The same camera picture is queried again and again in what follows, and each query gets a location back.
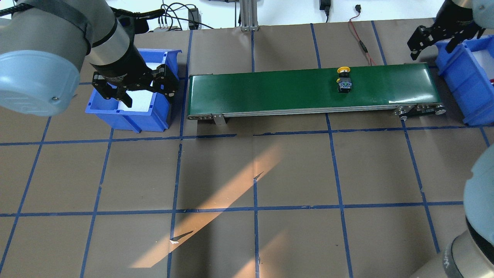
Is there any white foam pad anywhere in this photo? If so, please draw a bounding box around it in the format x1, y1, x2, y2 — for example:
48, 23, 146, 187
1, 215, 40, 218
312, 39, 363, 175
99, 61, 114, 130
472, 49, 494, 84
117, 62, 164, 113

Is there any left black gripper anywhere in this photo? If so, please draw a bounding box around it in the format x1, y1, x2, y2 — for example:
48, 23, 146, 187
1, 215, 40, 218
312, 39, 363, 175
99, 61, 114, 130
92, 64, 179, 108

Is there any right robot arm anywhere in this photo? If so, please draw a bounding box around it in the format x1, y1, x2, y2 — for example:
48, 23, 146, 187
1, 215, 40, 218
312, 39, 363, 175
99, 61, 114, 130
408, 0, 494, 278

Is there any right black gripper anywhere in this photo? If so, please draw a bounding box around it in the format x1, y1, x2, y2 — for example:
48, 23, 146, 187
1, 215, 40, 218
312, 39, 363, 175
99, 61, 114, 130
407, 12, 487, 61

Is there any green conveyor belt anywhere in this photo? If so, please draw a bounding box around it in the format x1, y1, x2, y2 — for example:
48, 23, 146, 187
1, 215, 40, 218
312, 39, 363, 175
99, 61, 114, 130
186, 63, 446, 124

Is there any blue bin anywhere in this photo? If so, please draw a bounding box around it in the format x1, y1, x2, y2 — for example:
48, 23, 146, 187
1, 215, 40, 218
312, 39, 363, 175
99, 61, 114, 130
85, 49, 182, 133
435, 35, 494, 125

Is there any left blue bin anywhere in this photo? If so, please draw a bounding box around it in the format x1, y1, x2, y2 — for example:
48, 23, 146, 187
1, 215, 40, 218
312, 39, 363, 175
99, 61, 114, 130
85, 49, 182, 133

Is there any aluminium profile post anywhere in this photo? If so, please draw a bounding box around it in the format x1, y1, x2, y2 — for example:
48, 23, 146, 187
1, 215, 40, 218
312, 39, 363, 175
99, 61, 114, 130
239, 0, 259, 32

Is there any white foam pad left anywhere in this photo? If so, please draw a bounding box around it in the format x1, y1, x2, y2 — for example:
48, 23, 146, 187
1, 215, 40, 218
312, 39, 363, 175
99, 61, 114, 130
117, 62, 164, 113

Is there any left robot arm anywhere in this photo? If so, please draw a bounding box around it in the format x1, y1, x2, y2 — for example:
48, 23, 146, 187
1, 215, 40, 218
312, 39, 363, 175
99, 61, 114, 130
0, 0, 179, 116

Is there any white foam pad right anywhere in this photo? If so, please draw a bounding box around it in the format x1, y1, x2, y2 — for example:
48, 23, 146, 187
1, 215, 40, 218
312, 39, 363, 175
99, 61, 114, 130
472, 49, 494, 84

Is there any yellow push button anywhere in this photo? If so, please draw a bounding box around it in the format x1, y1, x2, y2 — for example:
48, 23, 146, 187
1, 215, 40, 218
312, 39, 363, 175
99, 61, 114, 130
337, 66, 353, 93

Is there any right blue bin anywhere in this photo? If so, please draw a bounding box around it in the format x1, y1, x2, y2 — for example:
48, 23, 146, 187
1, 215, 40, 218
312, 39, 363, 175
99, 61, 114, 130
435, 35, 494, 125

